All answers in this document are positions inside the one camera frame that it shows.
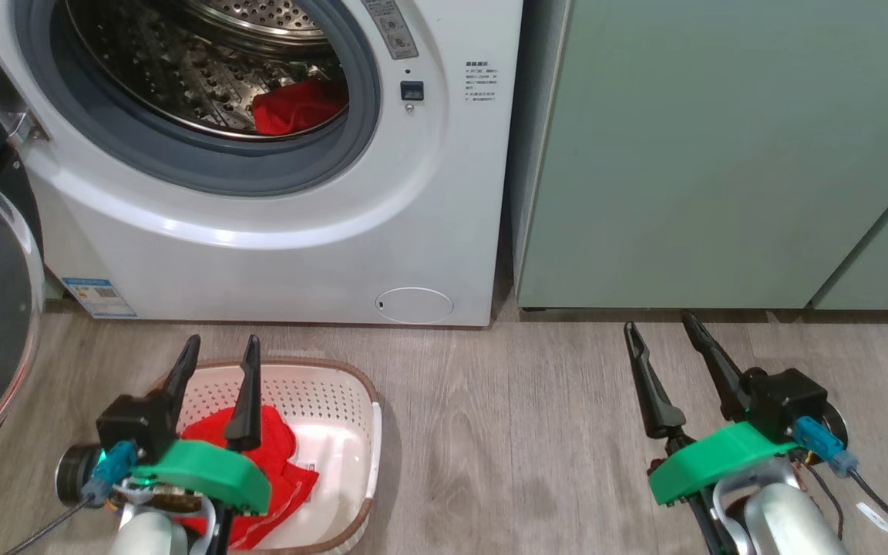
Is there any blue camera connector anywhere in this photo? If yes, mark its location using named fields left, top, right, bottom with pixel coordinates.
left=80, top=441, right=139, bottom=506
left=792, top=416, right=859, bottom=477

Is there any cream perforated laundry basket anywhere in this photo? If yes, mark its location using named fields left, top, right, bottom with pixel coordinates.
left=147, top=357, right=383, bottom=554

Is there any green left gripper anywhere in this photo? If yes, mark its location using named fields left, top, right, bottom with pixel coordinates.
left=132, top=335, right=272, bottom=516

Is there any thin black left camera cable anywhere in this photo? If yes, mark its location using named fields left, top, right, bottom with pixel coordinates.
left=1, top=497, right=94, bottom=555

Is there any stainless steel washing machine drum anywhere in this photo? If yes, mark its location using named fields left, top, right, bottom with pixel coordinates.
left=62, top=0, right=352, bottom=142

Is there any red garment with white label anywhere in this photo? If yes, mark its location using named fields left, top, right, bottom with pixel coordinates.
left=174, top=406, right=320, bottom=550

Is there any pale green cabinet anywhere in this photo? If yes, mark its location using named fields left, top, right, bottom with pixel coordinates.
left=510, top=0, right=888, bottom=311

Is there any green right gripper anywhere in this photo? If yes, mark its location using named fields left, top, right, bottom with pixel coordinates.
left=623, top=311, right=798, bottom=507

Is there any white front-load washing machine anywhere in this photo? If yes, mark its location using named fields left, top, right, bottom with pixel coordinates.
left=0, top=0, right=523, bottom=328

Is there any blue right camera connector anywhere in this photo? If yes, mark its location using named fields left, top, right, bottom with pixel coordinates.
left=792, top=416, right=859, bottom=477

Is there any blue left camera connector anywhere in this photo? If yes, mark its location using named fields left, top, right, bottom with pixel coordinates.
left=80, top=441, right=139, bottom=506

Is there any grey instruction strip label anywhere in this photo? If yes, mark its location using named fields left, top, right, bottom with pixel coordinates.
left=362, top=0, right=419, bottom=61

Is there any blue energy label sticker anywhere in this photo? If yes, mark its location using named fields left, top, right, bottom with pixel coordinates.
left=61, top=277, right=138, bottom=319

